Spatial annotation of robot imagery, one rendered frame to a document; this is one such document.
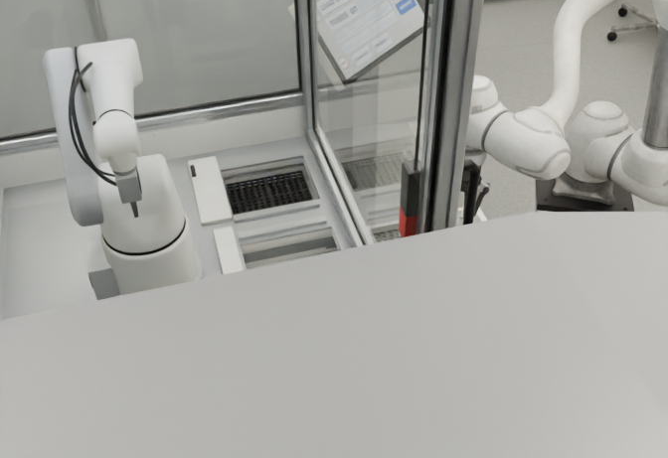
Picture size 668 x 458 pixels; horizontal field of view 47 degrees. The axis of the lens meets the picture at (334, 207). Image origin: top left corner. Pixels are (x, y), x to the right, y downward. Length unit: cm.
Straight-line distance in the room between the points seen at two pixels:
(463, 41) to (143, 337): 61
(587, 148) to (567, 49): 60
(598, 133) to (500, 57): 236
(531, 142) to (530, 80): 282
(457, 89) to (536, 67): 345
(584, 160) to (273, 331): 176
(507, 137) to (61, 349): 113
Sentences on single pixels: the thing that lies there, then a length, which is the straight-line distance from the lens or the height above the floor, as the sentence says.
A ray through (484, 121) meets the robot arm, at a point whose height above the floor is 136.
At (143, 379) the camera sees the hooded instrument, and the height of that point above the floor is 178.
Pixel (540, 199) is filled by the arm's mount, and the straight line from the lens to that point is 240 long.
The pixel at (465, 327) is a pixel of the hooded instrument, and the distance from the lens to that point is 70.
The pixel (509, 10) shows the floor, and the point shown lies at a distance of 513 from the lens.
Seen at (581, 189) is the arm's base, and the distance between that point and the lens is 243.
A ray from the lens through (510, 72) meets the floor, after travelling 449.
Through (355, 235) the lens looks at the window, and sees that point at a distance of 126.
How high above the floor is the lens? 232
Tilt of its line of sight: 42 degrees down
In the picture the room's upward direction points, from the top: 1 degrees counter-clockwise
